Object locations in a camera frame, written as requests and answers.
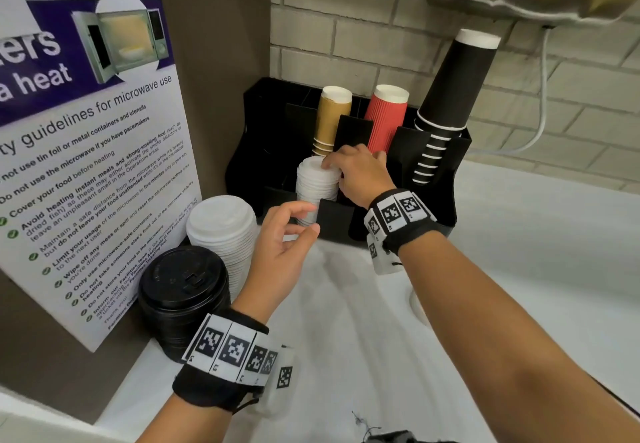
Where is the stack of black paper cups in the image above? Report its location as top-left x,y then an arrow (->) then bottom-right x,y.
411,28 -> 502,187

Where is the person's left hand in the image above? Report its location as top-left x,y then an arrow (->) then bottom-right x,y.
232,201 -> 321,324

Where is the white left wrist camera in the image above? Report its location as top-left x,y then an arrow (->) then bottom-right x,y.
259,346 -> 297,418

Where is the black cup and lid organizer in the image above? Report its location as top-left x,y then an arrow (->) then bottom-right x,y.
225,77 -> 473,248

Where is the white power cable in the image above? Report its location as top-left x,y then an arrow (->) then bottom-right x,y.
467,25 -> 551,155

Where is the black chest camera mount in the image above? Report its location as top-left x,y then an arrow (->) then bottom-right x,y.
349,430 -> 459,443

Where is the person's right forearm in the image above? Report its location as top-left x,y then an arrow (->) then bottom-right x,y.
397,231 -> 640,443

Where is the microwave safety poster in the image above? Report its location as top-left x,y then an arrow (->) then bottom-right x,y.
0,0 -> 203,354

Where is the person's left forearm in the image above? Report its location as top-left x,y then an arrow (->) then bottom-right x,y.
135,392 -> 233,443

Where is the left marker wristband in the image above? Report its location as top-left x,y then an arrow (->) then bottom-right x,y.
172,307 -> 281,414

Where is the person's right hand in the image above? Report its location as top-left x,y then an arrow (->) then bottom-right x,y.
321,143 -> 397,209

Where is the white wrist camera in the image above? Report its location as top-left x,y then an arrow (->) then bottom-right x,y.
259,346 -> 297,418
366,235 -> 405,276

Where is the stack of black lids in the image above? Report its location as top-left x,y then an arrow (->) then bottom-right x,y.
137,245 -> 232,364

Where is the marker wristband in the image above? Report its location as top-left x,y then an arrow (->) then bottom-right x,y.
363,189 -> 446,256
172,307 -> 281,414

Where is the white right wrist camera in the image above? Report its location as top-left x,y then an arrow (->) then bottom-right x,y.
366,235 -> 405,276

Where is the right marker wristband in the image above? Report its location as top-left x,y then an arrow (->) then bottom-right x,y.
363,189 -> 446,256

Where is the stack of red paper cups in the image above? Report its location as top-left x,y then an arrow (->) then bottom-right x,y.
363,84 -> 411,155

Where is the stack of gold paper cups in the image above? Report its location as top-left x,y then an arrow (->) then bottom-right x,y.
312,85 -> 354,157

